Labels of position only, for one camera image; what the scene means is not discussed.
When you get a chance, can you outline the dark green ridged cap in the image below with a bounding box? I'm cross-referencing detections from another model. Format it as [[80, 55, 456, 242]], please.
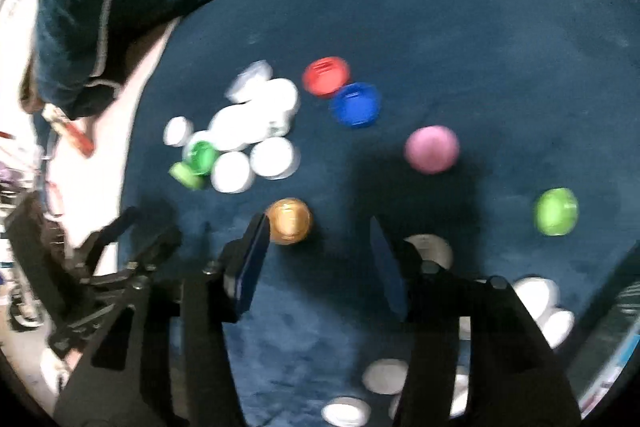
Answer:
[[185, 141, 222, 178]]

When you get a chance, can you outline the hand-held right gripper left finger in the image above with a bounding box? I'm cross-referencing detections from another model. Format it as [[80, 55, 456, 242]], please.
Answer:
[[52, 212, 272, 427]]

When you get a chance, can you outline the pink bed sheet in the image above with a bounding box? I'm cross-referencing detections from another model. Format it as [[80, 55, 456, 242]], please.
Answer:
[[0, 0, 181, 413]]

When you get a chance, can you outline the pink bottle cap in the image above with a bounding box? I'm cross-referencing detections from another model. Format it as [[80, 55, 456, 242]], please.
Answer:
[[404, 125, 461, 175]]

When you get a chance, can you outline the red bottle cap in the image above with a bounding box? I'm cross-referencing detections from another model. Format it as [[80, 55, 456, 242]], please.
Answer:
[[302, 56, 351, 98]]

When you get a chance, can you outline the small white bottle cap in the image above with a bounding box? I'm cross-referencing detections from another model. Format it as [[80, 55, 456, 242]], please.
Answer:
[[540, 309, 577, 350], [405, 234, 455, 273], [321, 397, 372, 427], [512, 277, 561, 323], [361, 358, 411, 395], [450, 372, 471, 418]]

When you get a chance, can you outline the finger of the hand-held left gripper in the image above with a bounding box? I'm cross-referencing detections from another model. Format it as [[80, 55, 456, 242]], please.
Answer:
[[72, 206, 141, 266], [79, 226, 183, 291]]

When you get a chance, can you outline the red packet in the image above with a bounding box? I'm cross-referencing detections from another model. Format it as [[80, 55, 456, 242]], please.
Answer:
[[42, 103, 97, 158]]

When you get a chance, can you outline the light green smooth cap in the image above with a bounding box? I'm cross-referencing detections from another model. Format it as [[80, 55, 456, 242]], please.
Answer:
[[168, 162, 207, 192]]

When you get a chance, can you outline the dark teal velvet blanket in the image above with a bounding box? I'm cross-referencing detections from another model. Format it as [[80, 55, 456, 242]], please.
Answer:
[[30, 0, 640, 427]]

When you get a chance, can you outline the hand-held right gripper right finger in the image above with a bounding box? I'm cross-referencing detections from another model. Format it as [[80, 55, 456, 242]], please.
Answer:
[[368, 215, 584, 427]]

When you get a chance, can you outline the blue bottle cap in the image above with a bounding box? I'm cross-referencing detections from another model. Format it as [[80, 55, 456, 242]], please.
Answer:
[[330, 82, 383, 129]]

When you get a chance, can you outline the small green bottle cap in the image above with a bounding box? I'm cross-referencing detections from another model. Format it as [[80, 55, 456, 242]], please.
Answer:
[[532, 187, 581, 237]]

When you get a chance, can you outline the pile of white caps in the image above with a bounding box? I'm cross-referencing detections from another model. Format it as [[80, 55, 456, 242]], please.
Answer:
[[162, 77, 302, 195]]

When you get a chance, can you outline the white blue plastic package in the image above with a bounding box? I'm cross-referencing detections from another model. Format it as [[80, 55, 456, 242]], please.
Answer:
[[570, 252, 640, 415]]

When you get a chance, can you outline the small orange bottle cap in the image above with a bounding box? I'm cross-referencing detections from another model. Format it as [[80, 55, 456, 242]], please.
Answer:
[[265, 198, 314, 246]]

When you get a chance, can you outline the clear plastic lid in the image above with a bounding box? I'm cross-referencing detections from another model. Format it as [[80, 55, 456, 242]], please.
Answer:
[[224, 60, 274, 104]]

